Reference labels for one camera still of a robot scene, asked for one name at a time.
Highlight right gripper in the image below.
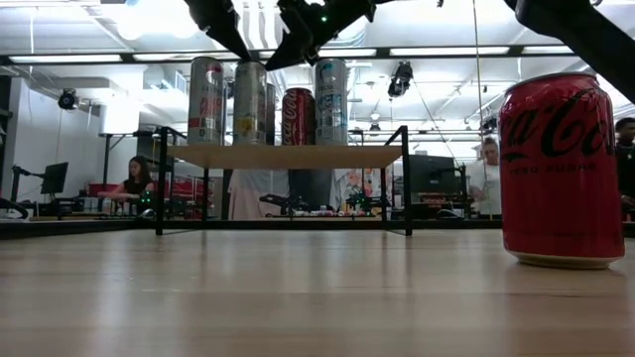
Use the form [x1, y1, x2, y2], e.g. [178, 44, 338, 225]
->
[265, 0, 378, 71]

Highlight slim silver can blue palms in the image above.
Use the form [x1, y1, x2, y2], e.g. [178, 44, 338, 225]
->
[314, 58, 349, 147]

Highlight slim silver can tropical print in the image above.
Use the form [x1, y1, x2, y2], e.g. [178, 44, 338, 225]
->
[265, 82, 278, 147]

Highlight red Coca-Cola can white script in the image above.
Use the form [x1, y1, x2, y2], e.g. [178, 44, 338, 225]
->
[281, 87, 318, 147]

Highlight slim silver can pineapple print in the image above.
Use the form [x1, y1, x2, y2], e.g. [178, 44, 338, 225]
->
[231, 59, 270, 147]

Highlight slim silver can peach print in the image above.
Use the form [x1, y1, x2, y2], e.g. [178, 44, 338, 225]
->
[187, 56, 226, 147]

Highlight red Coke Zero can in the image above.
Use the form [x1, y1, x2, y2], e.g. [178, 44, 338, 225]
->
[497, 71, 627, 271]

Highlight black overhead beam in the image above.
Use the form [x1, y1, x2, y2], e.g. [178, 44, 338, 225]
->
[0, 46, 576, 65]

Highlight dark grey cloth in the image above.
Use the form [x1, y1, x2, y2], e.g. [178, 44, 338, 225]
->
[289, 168, 336, 209]

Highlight floral print cloth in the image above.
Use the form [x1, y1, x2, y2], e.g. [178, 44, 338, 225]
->
[332, 168, 396, 214]

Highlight pale pink cloth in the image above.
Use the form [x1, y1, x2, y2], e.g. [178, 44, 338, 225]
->
[226, 168, 292, 221]

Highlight red storage crate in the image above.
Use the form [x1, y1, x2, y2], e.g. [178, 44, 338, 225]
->
[87, 181, 125, 197]
[166, 176, 215, 219]

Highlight person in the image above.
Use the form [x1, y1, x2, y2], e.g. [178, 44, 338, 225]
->
[467, 136, 503, 218]
[98, 155, 156, 204]

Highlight large black monitor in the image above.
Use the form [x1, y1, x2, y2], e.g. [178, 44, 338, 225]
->
[409, 154, 470, 219]

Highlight small black monitor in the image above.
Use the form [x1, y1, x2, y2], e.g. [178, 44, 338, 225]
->
[40, 161, 69, 195]

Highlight black ceiling-mounted camera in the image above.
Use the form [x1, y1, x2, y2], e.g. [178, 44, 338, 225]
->
[386, 60, 415, 99]
[57, 87, 80, 111]

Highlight wooden shelf black metal frame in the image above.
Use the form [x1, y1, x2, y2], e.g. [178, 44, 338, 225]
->
[155, 124, 414, 238]

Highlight black aluminium table frame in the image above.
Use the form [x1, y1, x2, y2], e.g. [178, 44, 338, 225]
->
[0, 217, 635, 240]

